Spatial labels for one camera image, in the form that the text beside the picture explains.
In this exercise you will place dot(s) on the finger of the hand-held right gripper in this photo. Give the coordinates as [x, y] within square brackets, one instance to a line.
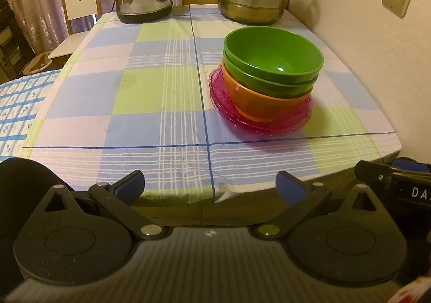
[373, 173]
[412, 165]

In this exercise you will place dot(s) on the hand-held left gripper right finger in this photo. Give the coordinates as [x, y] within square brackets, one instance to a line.
[289, 185]

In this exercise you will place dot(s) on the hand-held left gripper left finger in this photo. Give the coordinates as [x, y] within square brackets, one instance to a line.
[129, 185]

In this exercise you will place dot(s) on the pink transparent plate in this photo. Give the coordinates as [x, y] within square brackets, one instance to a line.
[256, 130]
[215, 82]
[218, 103]

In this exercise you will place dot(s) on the orange plastic bowl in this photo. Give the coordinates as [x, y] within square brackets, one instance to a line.
[262, 104]

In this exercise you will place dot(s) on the green plastic bowl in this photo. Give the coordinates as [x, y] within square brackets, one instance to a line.
[272, 54]
[262, 84]

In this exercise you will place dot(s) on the plaid tablecloth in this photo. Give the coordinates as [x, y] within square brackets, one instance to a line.
[141, 104]

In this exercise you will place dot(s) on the blue checked cloth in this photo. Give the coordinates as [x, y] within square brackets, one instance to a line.
[23, 111]

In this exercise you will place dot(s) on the woven basket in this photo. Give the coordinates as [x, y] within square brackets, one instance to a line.
[37, 64]

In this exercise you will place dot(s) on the dark wooden shelf rack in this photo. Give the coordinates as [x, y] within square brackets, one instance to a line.
[11, 40]

